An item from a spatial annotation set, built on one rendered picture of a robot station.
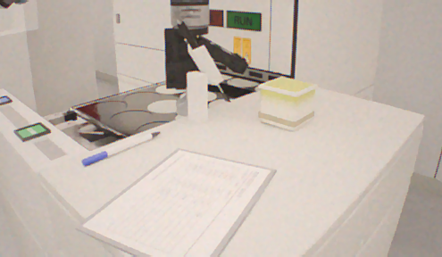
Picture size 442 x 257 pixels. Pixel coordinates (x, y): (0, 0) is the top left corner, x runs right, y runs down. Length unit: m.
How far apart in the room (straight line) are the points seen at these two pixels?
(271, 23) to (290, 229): 0.63
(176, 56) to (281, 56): 0.31
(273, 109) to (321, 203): 0.23
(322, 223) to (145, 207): 0.19
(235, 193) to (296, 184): 0.08
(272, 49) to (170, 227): 0.63
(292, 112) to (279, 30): 0.36
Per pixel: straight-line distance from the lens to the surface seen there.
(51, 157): 0.57
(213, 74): 0.61
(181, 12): 0.67
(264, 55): 0.93
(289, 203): 0.41
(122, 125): 0.80
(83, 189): 0.45
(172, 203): 0.40
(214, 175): 0.45
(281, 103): 0.58
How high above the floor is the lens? 1.20
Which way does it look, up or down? 23 degrees down
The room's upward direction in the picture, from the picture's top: straight up
